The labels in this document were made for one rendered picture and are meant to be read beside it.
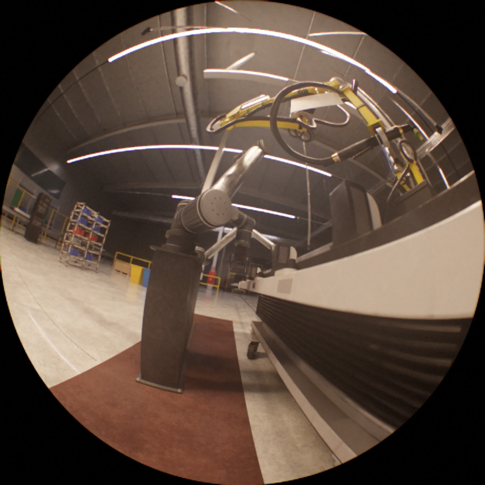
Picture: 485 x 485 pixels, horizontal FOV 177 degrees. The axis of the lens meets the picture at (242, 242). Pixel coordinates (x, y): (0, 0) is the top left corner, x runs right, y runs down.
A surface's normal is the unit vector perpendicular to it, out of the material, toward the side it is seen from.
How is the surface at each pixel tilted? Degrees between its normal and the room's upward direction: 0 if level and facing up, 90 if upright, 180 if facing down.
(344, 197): 90
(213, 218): 96
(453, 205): 90
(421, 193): 90
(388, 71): 175
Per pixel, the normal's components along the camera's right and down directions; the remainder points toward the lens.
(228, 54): -0.08, 0.96
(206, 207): 0.61, -0.07
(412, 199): -0.98, -0.18
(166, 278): 0.23, -0.23
